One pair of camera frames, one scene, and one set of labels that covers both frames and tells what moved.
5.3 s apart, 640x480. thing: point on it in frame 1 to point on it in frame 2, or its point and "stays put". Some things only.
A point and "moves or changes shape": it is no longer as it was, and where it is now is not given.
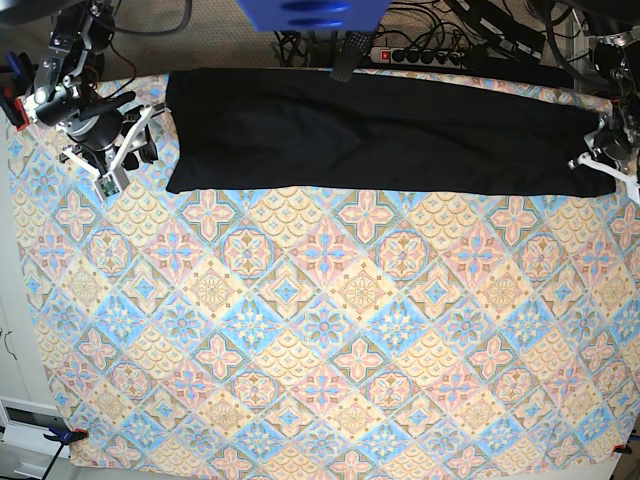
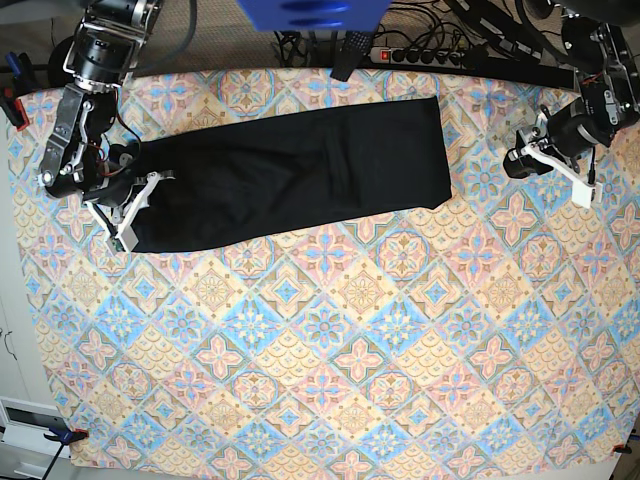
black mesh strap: (353, 49) stays put
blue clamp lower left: (64, 436) stays put
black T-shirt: (381, 130) moves or changes shape
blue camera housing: (315, 15) stays put
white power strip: (418, 55) stays put
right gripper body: (616, 150) to (565, 139)
